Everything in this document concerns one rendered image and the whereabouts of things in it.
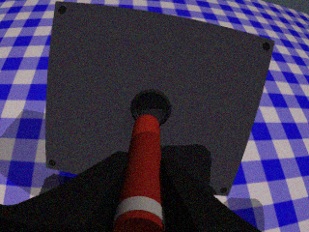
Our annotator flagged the dark grey sloped panel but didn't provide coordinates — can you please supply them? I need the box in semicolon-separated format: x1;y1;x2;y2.
45;1;274;196

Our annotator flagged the dark red cylindrical peg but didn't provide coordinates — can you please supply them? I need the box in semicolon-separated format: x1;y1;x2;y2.
112;115;165;232

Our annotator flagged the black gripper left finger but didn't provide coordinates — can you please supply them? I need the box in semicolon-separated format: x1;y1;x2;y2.
0;151;128;232

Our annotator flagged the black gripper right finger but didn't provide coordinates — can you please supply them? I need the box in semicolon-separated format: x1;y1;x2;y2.
161;159;260;232

